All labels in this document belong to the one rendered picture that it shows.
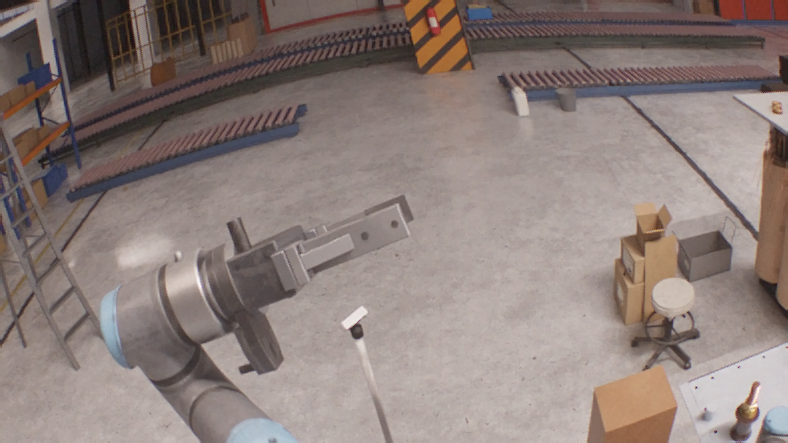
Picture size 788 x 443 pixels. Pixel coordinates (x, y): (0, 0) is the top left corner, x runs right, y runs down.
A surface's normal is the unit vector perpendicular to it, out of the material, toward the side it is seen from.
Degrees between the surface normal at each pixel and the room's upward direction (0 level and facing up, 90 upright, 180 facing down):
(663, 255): 81
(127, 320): 60
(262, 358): 91
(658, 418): 90
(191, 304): 69
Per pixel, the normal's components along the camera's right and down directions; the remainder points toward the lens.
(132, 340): 0.03, 0.36
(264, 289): -0.07, 0.11
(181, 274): -0.30, -0.50
